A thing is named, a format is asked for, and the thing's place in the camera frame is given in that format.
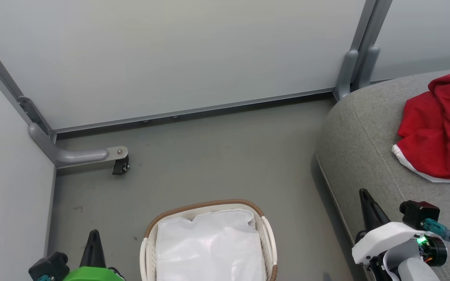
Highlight black cable teal connector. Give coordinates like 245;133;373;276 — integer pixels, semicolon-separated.
423;218;450;281

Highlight grey partition post brackets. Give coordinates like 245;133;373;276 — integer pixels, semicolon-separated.
334;46;380;101

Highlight white basket liner cloth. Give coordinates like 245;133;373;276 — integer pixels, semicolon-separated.
155;209;267;281

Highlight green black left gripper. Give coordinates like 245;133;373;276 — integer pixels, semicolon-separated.
62;229;126;281

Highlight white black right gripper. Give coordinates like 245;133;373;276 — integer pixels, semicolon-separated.
352;189;448;281

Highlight red garment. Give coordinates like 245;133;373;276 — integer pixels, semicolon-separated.
391;68;450;183

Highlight grey fabric sofa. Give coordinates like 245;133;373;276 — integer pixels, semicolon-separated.
316;66;450;281

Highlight black caster wheel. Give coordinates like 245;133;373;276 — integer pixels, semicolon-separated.
112;156;130;176

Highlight white laundry basket brown rim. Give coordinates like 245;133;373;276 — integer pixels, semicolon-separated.
139;199;278;281

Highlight grey partition foot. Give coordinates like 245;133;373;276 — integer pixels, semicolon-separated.
29;123;129;168

